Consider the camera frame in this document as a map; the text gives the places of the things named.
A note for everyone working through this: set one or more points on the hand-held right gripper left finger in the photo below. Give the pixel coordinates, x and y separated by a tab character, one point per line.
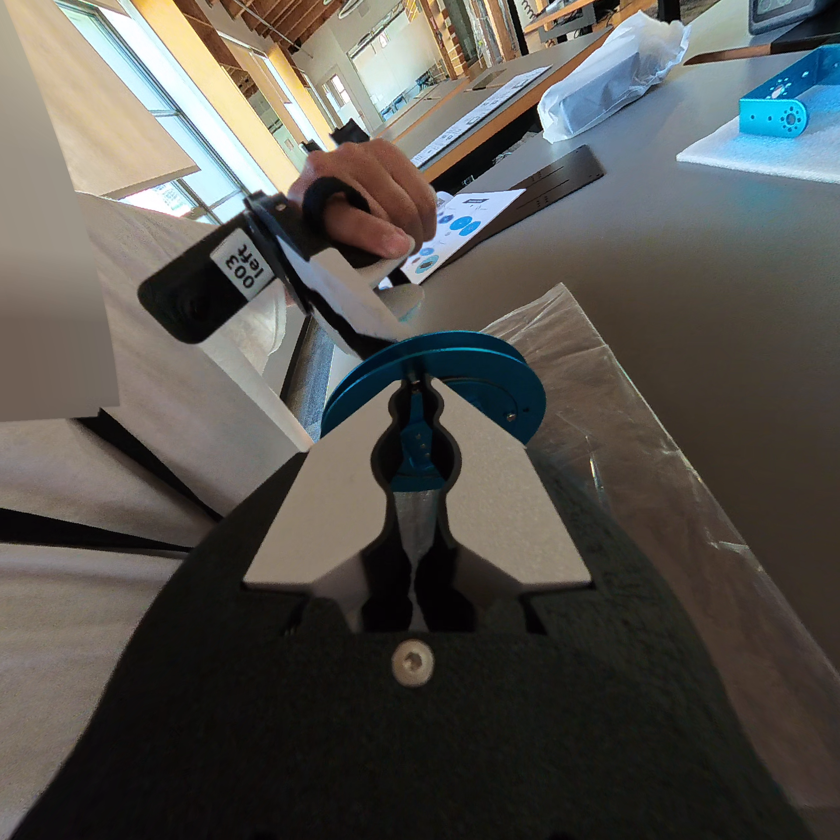
308	525

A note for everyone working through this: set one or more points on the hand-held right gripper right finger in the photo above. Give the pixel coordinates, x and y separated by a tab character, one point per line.
518	525

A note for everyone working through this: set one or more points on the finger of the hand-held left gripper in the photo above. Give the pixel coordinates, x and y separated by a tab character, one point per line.
354	295
331	331

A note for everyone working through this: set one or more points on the blue metal disc bearing assembly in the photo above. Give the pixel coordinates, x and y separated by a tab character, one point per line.
459	348

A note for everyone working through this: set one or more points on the person's left hand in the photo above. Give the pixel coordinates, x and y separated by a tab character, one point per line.
394	190

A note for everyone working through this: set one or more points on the clear plastic bag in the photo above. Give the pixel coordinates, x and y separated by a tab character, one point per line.
623	446

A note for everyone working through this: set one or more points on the white printed instruction sheet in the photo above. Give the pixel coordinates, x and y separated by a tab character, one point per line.
472	216

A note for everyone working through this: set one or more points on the black office chair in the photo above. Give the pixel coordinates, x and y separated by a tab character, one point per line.
349	134

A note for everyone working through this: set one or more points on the long table with wooden edge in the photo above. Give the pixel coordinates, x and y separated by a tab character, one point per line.
446	105

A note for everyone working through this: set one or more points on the white printed paper strip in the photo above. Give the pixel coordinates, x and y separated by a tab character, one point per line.
485	111

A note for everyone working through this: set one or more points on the black flat metal plate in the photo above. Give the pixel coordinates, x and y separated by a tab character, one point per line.
558	177

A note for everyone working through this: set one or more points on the white plastic wrapped package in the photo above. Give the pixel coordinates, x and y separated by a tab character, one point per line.
610	79

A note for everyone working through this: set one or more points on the white foam sheet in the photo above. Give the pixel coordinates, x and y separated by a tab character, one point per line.
754	154

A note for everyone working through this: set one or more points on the group of blue metal brackets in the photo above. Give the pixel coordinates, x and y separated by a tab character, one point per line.
774	118

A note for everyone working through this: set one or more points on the grey charger device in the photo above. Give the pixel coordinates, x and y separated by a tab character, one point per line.
787	16

